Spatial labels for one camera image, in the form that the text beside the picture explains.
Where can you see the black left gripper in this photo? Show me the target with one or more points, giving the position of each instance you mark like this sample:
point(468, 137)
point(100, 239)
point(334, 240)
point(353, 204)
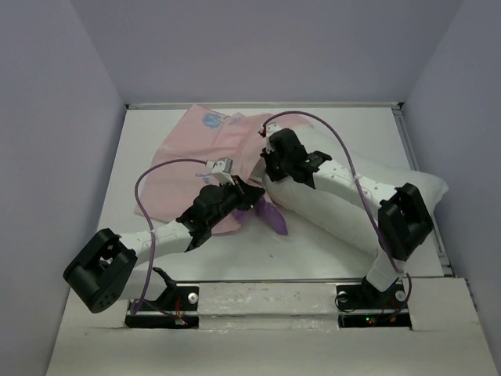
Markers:
point(246, 195)

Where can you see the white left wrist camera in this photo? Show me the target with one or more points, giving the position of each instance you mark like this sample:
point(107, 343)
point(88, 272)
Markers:
point(221, 170)

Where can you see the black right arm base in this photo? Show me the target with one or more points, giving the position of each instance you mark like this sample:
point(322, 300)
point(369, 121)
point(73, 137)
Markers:
point(361, 305)

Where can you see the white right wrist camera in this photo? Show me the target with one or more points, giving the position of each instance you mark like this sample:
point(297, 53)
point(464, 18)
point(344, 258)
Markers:
point(269, 129)

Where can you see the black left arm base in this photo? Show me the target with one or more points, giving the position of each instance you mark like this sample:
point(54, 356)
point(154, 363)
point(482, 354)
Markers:
point(175, 307)

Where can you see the aluminium table rail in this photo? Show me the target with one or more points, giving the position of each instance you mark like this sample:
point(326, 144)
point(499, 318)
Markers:
point(265, 105)
point(430, 186)

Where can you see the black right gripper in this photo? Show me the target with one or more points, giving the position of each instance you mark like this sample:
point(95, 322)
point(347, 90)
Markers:
point(273, 175)

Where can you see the aluminium back table rail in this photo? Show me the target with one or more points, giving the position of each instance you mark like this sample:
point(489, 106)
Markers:
point(265, 105)

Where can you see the white pillow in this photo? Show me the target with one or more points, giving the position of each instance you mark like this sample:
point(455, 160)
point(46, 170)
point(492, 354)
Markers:
point(334, 204)

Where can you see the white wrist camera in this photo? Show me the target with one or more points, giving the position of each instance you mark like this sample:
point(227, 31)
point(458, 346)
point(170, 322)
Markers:
point(269, 129)
point(221, 170)

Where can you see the pink printed pillowcase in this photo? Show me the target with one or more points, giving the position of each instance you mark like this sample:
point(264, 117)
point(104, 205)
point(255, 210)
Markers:
point(179, 170)

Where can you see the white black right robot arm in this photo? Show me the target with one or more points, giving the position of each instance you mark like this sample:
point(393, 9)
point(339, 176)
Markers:
point(398, 215)

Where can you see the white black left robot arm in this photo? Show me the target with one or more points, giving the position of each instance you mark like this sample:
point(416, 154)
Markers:
point(101, 270)

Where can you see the aluminium right table rail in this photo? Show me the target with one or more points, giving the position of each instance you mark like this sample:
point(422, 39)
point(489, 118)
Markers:
point(430, 186)

